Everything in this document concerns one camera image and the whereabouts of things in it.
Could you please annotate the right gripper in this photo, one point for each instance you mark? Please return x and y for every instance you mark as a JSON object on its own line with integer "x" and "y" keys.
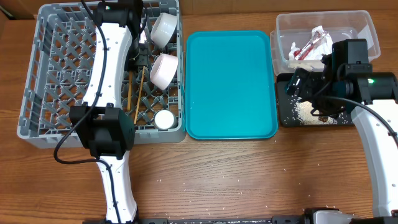
{"x": 302, "y": 83}

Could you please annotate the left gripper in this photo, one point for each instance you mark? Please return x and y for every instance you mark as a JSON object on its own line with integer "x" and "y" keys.
{"x": 143, "y": 59}

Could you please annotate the wooden chopstick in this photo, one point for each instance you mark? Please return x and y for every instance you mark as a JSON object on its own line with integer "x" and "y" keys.
{"x": 139, "y": 95}
{"x": 129, "y": 91}

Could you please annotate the white rice leftovers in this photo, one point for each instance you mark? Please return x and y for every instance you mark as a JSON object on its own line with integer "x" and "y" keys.
{"x": 302, "y": 114}

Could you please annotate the pink bowl with rice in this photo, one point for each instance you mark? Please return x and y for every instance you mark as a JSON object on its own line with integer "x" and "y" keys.
{"x": 163, "y": 70}

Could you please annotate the foil wrapper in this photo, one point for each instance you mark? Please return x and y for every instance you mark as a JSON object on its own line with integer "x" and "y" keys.
{"x": 316, "y": 38}

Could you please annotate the brown food chunk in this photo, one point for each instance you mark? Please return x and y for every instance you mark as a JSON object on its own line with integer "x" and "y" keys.
{"x": 323, "y": 119}

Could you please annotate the grey bowl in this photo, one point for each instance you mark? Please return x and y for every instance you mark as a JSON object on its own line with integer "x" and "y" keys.
{"x": 163, "y": 29}

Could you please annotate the white paper cup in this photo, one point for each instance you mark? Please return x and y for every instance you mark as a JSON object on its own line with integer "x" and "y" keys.
{"x": 164, "y": 120}

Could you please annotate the white round plate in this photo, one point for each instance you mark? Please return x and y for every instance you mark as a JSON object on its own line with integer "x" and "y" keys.
{"x": 143, "y": 38}

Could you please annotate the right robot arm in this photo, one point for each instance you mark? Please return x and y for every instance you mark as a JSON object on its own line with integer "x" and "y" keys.
{"x": 349, "y": 84}

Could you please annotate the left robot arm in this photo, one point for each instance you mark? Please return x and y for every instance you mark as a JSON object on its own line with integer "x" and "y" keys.
{"x": 100, "y": 121}

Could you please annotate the black tray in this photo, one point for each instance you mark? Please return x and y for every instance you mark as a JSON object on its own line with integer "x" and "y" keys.
{"x": 285, "y": 106}

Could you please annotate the clear plastic bin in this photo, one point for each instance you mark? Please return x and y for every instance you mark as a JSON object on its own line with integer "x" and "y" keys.
{"x": 294, "y": 30}

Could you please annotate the grey plastic dish rack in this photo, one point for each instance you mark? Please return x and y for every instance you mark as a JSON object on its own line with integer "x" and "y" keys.
{"x": 59, "y": 73}

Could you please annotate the teal serving tray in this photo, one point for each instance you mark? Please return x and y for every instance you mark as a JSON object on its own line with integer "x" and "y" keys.
{"x": 229, "y": 86}

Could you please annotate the cardboard backdrop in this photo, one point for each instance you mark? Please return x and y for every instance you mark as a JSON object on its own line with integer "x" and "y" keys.
{"x": 26, "y": 9}

